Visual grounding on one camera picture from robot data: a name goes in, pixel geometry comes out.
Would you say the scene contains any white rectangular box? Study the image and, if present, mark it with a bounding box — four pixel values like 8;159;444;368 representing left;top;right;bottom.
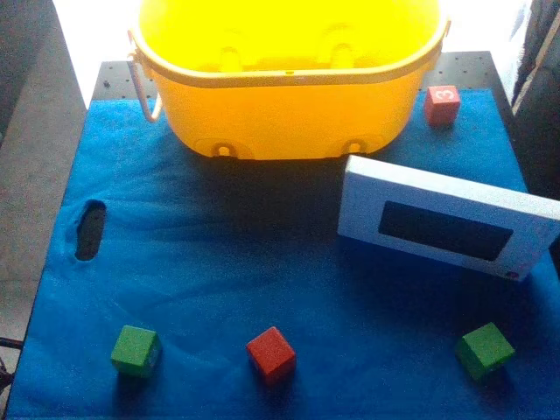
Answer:
336;153;560;282

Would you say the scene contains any plain red cube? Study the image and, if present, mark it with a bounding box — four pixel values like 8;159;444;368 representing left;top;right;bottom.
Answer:
245;325;298;386

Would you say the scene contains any yellow plastic basket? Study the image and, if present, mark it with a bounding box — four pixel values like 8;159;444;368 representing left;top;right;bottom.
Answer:
126;0;452;162

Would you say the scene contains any green cube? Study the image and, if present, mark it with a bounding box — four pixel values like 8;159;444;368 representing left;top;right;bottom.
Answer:
454;322;516;382
109;324;163;378

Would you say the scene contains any red cube with number three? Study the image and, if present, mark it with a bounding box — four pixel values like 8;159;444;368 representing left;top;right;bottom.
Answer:
423;85;463;128

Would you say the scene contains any blue cloth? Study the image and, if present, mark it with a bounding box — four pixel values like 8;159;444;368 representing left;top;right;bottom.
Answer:
6;89;560;420

